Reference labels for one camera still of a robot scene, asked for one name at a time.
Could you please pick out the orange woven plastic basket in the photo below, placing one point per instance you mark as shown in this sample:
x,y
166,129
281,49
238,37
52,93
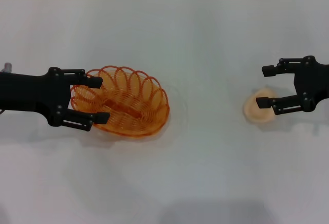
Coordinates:
x,y
128,103

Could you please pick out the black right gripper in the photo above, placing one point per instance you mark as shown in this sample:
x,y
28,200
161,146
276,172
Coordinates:
x,y
313,80

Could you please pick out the cream hollow bread bun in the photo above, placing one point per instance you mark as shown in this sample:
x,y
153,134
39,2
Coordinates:
x,y
250,113

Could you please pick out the silver left wrist clamp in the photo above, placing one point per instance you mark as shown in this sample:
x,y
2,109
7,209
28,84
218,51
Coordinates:
x,y
7,67

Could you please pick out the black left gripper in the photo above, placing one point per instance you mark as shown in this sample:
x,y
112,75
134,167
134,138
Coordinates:
x,y
28,93

